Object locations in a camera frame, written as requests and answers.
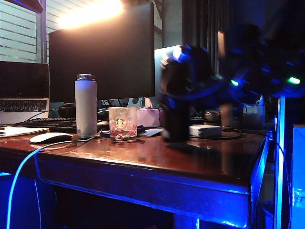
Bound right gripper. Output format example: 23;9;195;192
160;71;231;113

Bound black thermos bottle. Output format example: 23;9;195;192
160;45;193;143

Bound bronze thermos bottle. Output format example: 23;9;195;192
220;102;241;129

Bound printed glass cup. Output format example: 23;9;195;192
108;106;138;144

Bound white thermos bottle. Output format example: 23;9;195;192
75;74;98;140

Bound purple tissue box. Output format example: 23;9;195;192
137;98;161;128

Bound flat silver card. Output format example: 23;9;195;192
138;127;165;138

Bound white power adapter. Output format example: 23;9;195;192
189;125;222;138

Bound clear plastic container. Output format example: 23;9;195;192
243;104;265;129

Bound large black monitor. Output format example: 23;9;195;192
49;2;156;104

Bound black headphones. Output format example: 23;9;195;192
58;103;77;119

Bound dark curved panel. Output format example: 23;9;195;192
285;96;305;126

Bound black keyboard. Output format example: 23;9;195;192
11;117;78;134

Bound white computer mouse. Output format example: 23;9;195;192
30;132;73;144

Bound white box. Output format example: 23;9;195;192
292;124;305;229

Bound silver laptop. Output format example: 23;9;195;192
0;61;51;125

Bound white notebook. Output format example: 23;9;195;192
0;126;50;138

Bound white window blinds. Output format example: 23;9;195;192
0;0;58;64

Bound blue-lit metal post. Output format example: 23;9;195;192
274;95;286;229

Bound thin black cable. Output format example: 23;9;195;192
25;109;60;122

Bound white cable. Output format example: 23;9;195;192
6;135;102;229

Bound thin pale hanging cable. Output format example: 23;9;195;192
34;180;42;229

